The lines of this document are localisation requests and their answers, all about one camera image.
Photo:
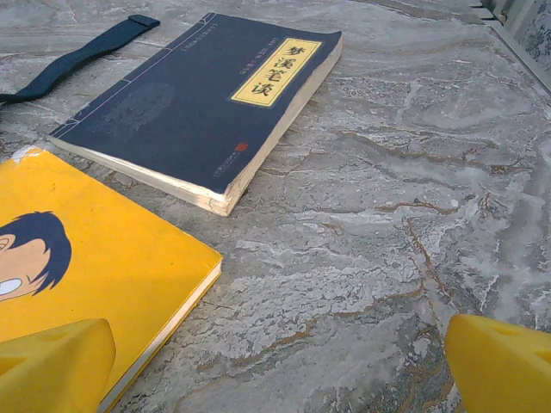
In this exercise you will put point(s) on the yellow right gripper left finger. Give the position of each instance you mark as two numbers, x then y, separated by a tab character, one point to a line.
56	370

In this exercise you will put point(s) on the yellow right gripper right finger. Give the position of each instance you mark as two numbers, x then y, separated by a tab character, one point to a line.
503	370

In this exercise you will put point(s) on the yellow book with cartoon face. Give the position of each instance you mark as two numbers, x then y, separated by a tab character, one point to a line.
107	266

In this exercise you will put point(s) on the navy book with yellow label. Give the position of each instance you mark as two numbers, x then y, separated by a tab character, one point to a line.
189	112

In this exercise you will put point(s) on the navy blue backpack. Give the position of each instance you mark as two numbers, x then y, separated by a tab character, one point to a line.
86	51

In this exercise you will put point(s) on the aluminium side rail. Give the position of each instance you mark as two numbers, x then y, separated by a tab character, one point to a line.
512	38

